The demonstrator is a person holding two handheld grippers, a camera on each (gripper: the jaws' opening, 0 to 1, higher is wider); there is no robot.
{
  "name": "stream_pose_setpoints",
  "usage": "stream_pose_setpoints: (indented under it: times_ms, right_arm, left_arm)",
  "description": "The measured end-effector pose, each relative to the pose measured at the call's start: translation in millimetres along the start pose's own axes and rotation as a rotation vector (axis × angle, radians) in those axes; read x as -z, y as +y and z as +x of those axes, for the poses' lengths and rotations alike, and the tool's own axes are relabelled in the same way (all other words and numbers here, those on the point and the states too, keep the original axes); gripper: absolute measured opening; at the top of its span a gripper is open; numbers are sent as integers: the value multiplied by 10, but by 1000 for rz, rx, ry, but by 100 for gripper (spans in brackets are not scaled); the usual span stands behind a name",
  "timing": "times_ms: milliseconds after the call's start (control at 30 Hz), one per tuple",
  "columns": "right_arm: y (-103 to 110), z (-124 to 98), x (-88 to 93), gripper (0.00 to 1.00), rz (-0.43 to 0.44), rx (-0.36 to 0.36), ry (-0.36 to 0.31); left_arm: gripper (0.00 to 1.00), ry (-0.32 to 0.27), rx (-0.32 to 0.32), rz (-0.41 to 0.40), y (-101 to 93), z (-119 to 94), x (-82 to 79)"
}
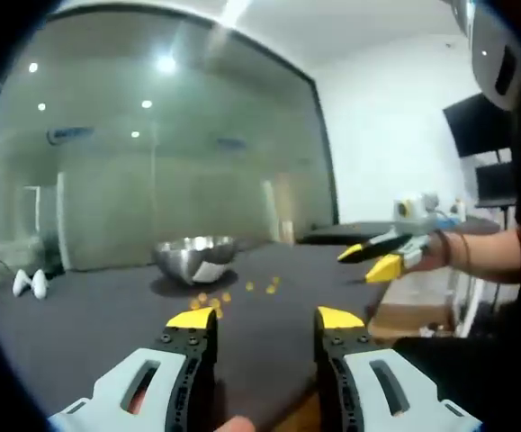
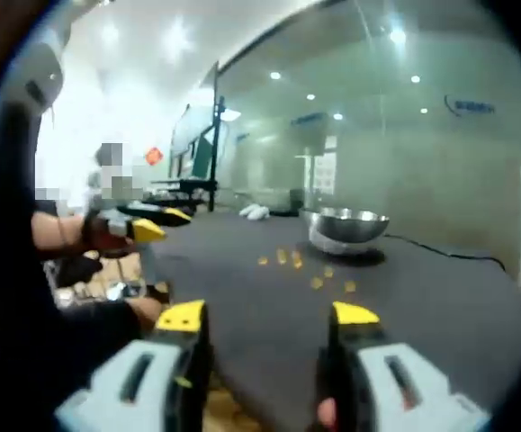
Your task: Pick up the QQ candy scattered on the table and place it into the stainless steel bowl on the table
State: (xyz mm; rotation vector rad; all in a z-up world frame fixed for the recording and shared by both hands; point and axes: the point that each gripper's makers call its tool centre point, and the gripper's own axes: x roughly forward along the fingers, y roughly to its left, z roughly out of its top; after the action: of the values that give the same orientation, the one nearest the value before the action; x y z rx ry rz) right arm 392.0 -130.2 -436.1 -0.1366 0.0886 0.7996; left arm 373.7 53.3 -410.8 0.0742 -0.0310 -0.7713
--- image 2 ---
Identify yellow QQ candies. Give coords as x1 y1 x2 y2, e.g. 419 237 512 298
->
257 247 359 293

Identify stainless steel bowl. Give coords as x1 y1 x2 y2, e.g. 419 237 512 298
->
299 206 391 257

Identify person's left hand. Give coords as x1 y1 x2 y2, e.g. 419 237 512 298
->
79 214 133 260

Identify person's right hand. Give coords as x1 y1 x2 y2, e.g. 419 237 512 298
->
317 396 338 432

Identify dark cloth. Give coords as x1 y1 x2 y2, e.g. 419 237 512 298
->
57 256 104 287

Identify large display screen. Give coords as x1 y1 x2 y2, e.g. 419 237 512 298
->
169 103 216 177

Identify dark grey table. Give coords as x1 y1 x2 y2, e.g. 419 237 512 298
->
142 209 521 432

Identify person's body in black clothing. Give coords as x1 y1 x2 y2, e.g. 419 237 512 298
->
0 103 165 432

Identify grey head-worn device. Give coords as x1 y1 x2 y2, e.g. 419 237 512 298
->
10 42 66 118

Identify black cable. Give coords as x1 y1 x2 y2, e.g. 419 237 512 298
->
382 233 508 273

